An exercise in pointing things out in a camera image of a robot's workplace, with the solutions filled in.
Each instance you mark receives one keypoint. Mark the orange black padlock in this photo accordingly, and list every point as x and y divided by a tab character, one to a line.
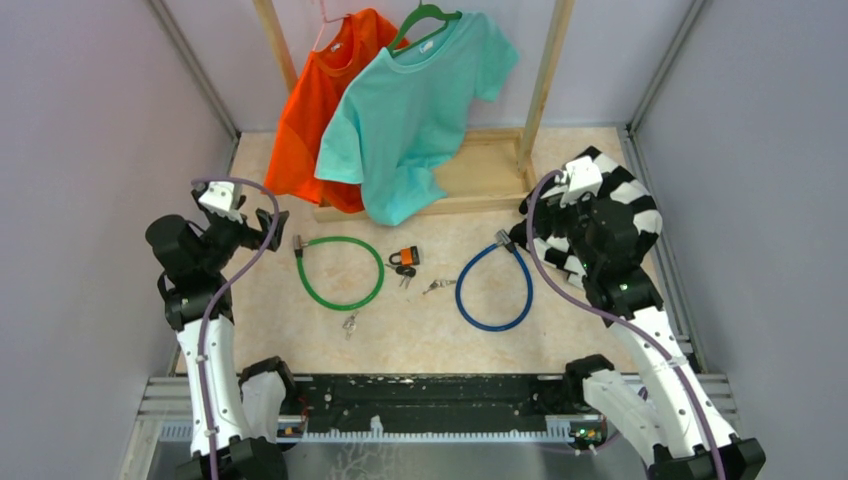
408	256

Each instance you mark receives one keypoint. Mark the black white striped cloth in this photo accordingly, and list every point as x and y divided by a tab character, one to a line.
629	224

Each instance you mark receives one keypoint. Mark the teal t-shirt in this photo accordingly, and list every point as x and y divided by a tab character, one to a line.
406	114

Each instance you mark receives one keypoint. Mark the silver cable lock keys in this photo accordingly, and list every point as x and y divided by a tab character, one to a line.
438	284

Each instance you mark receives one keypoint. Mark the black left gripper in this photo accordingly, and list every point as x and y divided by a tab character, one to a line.
252	237

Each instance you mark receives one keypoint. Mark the white slotted cable duct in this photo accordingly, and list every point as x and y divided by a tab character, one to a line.
397	434

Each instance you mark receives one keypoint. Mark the silver green lock keys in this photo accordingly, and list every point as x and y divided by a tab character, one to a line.
349	325

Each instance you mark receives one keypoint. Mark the black-headed padlock keys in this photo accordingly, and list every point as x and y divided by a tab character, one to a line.
405	272

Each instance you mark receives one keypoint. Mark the wooden clothes rack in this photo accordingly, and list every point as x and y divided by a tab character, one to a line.
493	169

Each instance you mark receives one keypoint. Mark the blue cable lock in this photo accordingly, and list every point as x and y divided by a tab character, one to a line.
495	293

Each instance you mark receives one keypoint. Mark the pink clothes hanger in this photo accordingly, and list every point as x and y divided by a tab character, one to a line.
330	25

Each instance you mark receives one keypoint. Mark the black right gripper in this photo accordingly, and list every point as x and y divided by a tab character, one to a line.
551	208

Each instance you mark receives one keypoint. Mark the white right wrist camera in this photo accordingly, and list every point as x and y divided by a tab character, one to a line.
580	177

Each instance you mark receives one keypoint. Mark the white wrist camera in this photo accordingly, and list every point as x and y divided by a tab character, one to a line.
222	198
580	177

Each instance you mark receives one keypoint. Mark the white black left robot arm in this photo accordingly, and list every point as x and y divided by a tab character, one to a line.
234	415

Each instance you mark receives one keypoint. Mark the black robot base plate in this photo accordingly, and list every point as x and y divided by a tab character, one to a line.
436	404

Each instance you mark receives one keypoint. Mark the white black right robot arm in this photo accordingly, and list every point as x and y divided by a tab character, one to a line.
676	428

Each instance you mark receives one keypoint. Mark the green cable lock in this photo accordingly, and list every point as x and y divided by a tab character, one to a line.
339	273

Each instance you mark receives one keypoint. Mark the orange t-shirt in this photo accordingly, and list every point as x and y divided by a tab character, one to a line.
311	105

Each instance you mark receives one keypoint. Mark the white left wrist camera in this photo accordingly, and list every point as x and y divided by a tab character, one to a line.
222	198

